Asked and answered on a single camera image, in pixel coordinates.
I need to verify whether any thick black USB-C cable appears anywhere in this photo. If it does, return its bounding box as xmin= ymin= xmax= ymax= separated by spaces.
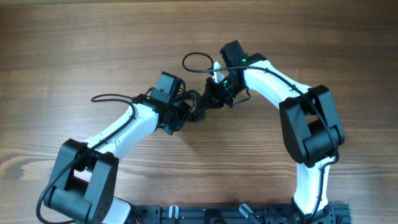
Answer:
xmin=178 ymin=89 xmax=206 ymax=123

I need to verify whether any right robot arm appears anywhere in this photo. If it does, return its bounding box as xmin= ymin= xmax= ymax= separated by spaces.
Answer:
xmin=198 ymin=40 xmax=345 ymax=223

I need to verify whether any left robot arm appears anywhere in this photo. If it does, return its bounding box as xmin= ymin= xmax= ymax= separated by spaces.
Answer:
xmin=35 ymin=72 xmax=191 ymax=223

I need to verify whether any left camera cable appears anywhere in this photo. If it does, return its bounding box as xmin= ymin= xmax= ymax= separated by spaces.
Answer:
xmin=35 ymin=93 xmax=139 ymax=224

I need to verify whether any camera cable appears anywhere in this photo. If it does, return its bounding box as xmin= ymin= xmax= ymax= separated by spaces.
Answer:
xmin=35 ymin=93 xmax=139 ymax=224
xmin=182 ymin=52 xmax=340 ymax=223

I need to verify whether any right camera cable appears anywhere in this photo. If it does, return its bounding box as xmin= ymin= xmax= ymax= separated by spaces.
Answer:
xmin=182 ymin=52 xmax=340 ymax=223

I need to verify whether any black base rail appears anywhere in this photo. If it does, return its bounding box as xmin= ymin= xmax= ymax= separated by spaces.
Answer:
xmin=130 ymin=203 xmax=352 ymax=224

